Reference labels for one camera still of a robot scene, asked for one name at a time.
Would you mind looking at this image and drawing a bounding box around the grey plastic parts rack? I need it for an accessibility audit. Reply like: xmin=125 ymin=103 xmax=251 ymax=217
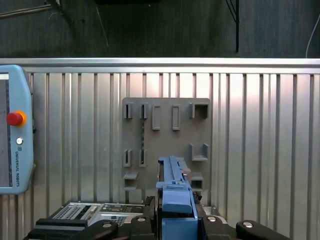
xmin=121 ymin=97 xmax=211 ymax=198

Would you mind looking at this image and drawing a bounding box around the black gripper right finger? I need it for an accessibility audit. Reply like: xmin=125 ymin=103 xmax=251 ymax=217
xmin=191 ymin=191 xmax=292 ymax=240

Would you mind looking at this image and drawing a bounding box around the pale blue teach pendant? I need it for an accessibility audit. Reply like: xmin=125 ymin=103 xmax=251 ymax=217
xmin=0 ymin=64 xmax=35 ymax=196

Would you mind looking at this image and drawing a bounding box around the black metal desk leg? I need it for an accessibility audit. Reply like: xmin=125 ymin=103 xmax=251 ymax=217
xmin=224 ymin=0 xmax=241 ymax=53

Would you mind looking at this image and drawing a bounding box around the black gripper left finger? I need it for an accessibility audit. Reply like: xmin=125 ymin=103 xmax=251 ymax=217
xmin=84 ymin=195 xmax=158 ymax=240

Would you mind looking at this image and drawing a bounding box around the black PC case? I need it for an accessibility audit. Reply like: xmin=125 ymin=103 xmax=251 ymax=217
xmin=24 ymin=201 xmax=227 ymax=240

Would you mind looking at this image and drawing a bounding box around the white floor cable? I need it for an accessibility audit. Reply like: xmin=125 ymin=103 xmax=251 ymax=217
xmin=95 ymin=6 xmax=110 ymax=48
xmin=305 ymin=19 xmax=320 ymax=58

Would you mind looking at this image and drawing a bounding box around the pale metal floor bar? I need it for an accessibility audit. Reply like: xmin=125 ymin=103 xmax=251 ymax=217
xmin=0 ymin=2 xmax=55 ymax=19

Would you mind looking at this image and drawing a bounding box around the hard disk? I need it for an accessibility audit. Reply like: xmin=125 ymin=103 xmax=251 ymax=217
xmin=156 ymin=155 xmax=201 ymax=240

